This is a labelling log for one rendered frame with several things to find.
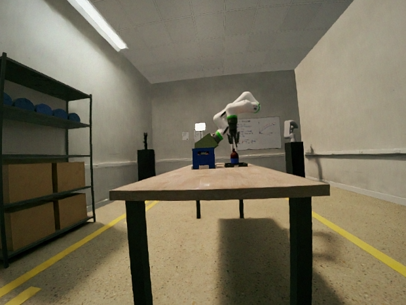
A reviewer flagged brown glass bottle with blue band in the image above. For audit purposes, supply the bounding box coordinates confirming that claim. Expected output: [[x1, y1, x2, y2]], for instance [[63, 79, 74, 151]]
[[231, 149, 239, 164]]

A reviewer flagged blue plastic crate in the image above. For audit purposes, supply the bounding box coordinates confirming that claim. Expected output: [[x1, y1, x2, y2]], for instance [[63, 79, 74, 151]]
[[192, 147, 215, 170]]

